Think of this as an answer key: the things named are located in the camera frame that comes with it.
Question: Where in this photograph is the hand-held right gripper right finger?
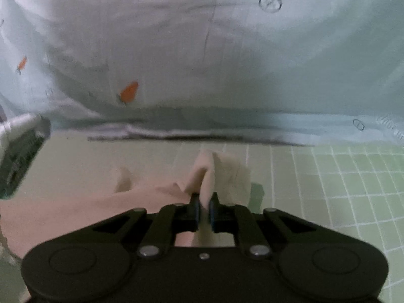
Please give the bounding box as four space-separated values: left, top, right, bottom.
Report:
209 192 317 260

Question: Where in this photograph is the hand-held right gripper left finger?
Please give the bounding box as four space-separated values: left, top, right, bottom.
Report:
91 192 201 260

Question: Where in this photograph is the light blue printed quilt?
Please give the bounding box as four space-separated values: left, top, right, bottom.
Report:
0 0 404 148

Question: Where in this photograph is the green checked bedsheet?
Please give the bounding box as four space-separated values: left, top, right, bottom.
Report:
0 129 404 303

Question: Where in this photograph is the beige sweater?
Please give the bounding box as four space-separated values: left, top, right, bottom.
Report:
0 150 253 259

